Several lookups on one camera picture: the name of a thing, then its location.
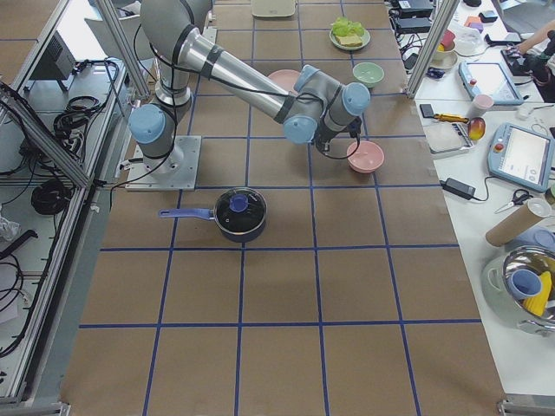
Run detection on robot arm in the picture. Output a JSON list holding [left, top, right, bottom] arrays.
[[140, 1, 370, 155]]

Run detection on steel mixing bowl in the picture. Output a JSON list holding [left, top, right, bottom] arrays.
[[503, 246, 554, 336]]

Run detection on black power adapter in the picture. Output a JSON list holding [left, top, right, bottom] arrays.
[[440, 178, 475, 200]]

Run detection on white toaster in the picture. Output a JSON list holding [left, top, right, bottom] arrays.
[[251, 0, 297, 18]]

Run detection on bowl with toy fruit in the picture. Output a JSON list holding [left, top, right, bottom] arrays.
[[430, 29, 455, 68]]

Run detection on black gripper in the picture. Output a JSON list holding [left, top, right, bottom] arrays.
[[312, 116, 362, 153]]

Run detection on green bowl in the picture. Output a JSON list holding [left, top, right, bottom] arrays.
[[352, 62, 385, 88]]

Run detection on teach pendant far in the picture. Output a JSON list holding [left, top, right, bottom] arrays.
[[458, 62, 524, 106]]

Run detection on bread slice on plate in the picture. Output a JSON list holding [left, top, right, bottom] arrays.
[[336, 35, 362, 48]]

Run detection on teach pendant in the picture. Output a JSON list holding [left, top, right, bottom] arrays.
[[458, 62, 524, 106], [487, 123, 554, 192]]

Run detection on blue saucepan with lid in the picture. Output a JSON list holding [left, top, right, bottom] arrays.
[[159, 187, 267, 243]]

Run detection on teach pendant near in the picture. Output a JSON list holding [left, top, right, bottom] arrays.
[[487, 123, 554, 192]]

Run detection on cardboard tube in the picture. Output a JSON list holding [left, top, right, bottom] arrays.
[[485, 198, 552, 247]]

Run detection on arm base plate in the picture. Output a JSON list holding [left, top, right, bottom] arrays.
[[125, 135, 202, 192]]

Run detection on green plate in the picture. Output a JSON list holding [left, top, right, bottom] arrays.
[[330, 26, 371, 51]]

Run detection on pink plate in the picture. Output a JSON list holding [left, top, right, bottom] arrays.
[[267, 69, 300, 96]]

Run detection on scissors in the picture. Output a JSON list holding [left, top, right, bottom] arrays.
[[495, 189, 532, 214]]

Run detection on mango fruit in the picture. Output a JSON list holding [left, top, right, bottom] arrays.
[[467, 117, 486, 140]]

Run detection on green lettuce leaf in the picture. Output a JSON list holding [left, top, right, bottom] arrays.
[[331, 16, 364, 36]]

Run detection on pink bowl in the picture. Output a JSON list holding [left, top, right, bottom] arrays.
[[347, 140, 385, 173]]

